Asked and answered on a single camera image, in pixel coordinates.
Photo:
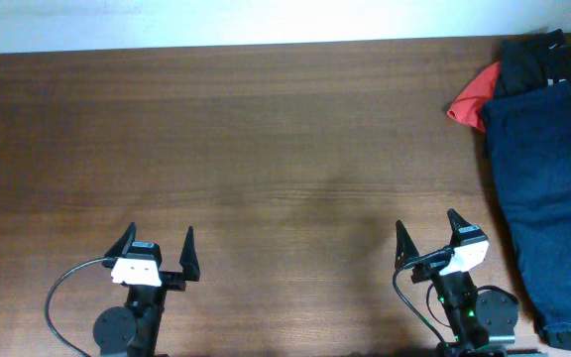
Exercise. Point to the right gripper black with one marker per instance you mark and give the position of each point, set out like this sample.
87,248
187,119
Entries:
427,270

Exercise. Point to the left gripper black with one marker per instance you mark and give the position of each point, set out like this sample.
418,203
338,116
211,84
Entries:
171,278

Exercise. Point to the navy blue shorts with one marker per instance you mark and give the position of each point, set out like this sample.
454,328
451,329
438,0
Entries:
529,145

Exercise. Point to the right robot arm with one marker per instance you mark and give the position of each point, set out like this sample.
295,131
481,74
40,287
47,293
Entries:
482,319

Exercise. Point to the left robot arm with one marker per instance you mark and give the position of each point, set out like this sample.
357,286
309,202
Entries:
132,329

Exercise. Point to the red cloth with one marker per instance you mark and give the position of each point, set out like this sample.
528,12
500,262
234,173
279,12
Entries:
467,106

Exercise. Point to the black striped sports garment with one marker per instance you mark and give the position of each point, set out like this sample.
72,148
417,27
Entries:
534,63

